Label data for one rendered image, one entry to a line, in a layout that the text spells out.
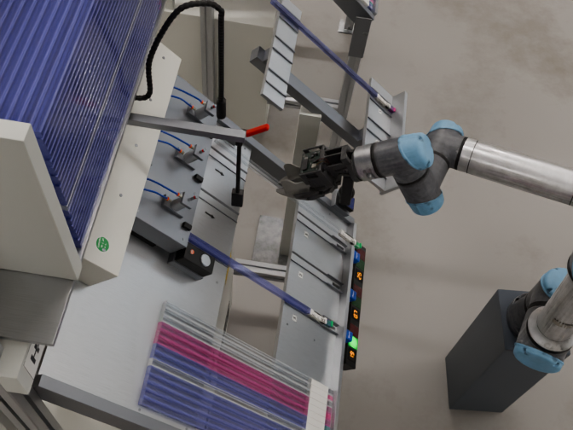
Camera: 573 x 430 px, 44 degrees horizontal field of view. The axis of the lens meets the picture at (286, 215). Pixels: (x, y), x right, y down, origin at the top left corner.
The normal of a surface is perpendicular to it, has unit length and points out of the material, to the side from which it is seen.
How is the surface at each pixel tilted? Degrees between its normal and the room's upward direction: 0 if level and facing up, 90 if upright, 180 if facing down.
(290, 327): 45
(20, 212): 90
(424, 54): 0
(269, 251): 0
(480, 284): 0
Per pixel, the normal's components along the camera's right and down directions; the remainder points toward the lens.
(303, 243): 0.75, -0.26
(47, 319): 0.07, -0.52
